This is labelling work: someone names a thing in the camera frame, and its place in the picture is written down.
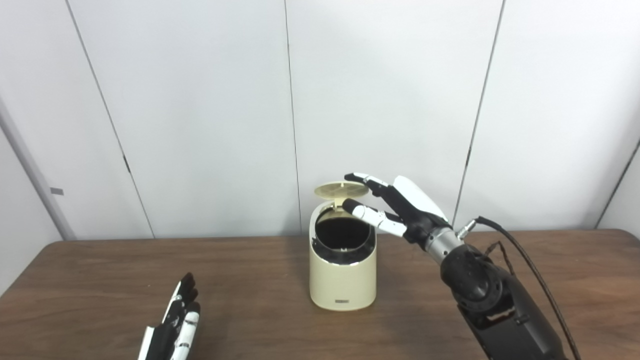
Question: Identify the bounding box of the cream round bin lid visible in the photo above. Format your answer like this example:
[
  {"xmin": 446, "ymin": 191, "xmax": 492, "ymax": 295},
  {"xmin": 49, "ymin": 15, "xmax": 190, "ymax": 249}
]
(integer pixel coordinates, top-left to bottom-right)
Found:
[{"xmin": 314, "ymin": 181, "xmax": 370, "ymax": 206}]

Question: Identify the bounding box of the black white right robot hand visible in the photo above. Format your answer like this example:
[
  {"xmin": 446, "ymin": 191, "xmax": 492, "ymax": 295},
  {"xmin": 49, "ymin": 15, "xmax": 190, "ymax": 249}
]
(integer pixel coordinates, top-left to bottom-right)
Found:
[{"xmin": 342, "ymin": 172, "xmax": 451, "ymax": 246}]

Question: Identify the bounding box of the gray wall trim post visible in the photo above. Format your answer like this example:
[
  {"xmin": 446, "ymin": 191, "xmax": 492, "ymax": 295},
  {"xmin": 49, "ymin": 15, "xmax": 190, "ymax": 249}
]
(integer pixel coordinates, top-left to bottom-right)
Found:
[{"xmin": 0, "ymin": 97, "xmax": 77, "ymax": 241}]

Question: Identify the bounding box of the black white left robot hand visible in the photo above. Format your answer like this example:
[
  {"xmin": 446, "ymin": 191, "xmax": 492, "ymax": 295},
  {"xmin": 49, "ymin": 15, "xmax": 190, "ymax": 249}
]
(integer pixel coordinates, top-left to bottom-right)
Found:
[{"xmin": 138, "ymin": 272, "xmax": 202, "ymax": 360}]

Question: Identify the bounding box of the cream-colored round bin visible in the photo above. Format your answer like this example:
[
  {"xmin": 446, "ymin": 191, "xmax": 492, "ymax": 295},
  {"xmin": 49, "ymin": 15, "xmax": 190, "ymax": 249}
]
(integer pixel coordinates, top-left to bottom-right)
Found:
[{"xmin": 308, "ymin": 181, "xmax": 378, "ymax": 312}]

